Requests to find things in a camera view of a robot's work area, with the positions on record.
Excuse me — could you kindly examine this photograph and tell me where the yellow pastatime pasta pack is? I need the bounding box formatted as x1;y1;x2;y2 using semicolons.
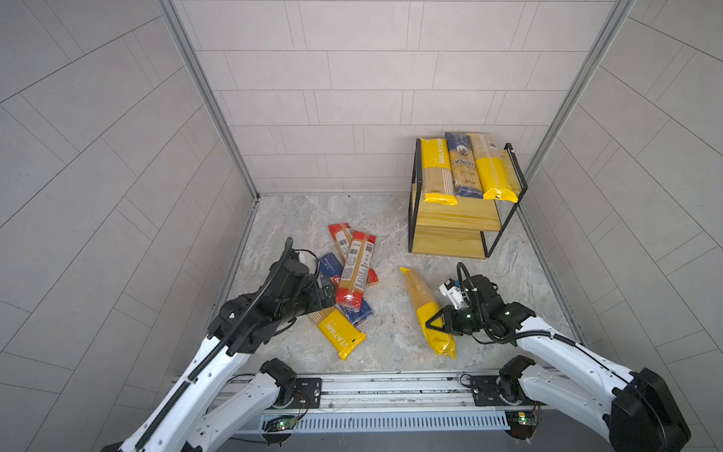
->
308;307;366;361

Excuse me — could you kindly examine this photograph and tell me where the blue clear spaghetti pack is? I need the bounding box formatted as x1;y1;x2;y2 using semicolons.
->
444;132;483;199

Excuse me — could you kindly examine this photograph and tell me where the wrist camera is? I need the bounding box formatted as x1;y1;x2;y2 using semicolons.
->
296;249;319;273
439;279;471;310

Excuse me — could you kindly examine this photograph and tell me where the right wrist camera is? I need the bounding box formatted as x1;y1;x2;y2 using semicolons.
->
439;279;471;310

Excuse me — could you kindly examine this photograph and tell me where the yellow kraft pasta pack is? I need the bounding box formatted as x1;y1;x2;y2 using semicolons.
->
400;267;457;360
468;134;519;203

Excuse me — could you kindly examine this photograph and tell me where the wooden shelf black metal frame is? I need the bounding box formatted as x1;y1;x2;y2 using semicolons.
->
408;139;520;259

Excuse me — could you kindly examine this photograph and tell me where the red spaghetti pack top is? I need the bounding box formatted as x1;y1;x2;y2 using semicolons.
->
336;231;377;312

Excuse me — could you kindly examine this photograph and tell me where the right circuit board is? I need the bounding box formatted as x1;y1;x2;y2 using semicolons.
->
505;412;538;441

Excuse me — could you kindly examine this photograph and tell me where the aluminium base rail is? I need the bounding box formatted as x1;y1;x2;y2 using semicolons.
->
210;372;544;431

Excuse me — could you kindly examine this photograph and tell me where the red spaghetti pack rear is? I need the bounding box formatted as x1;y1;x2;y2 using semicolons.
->
328;223;354;264

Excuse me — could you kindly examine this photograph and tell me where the yellow pasta pack wholewheat spaghetti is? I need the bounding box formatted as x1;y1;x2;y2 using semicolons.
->
420;139;458;206

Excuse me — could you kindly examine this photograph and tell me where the circuit board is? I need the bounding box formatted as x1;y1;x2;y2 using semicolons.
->
505;412;538;441
263;415;299;433

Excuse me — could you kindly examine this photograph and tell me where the left circuit board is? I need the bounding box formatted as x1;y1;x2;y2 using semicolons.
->
263;415;299;433

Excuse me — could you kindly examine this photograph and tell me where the red spaghetti pack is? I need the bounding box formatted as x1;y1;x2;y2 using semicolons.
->
328;223;354;264
336;231;377;312

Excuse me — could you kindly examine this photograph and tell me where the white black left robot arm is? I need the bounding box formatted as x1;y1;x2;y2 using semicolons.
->
105;238;336;451

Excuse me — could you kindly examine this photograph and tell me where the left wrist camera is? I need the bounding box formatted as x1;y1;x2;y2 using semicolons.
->
296;249;319;273

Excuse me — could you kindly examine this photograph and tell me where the dark blue pasta box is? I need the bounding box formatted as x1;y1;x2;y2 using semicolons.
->
317;251;375;327

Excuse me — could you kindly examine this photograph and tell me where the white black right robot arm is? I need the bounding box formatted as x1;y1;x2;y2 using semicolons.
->
422;264;692;451

